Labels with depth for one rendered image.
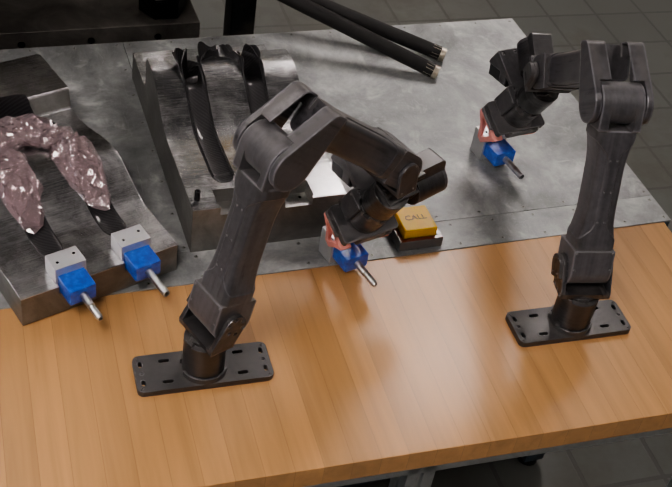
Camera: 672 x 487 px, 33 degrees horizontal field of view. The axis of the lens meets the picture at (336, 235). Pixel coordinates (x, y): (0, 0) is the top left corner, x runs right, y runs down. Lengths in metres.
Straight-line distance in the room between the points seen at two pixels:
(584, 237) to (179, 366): 0.64
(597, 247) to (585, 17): 2.70
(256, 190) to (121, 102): 0.76
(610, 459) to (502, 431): 1.12
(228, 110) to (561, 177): 0.64
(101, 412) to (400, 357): 0.46
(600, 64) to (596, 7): 2.81
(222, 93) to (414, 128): 0.40
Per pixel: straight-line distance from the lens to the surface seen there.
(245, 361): 1.68
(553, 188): 2.14
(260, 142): 1.44
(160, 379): 1.65
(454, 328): 1.81
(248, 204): 1.47
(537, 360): 1.80
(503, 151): 2.12
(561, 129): 2.30
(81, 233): 1.80
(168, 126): 1.96
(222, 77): 2.03
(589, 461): 2.77
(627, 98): 1.69
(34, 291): 1.71
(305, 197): 1.88
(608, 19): 4.45
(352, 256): 1.82
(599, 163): 1.72
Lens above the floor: 2.06
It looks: 41 degrees down
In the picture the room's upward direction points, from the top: 10 degrees clockwise
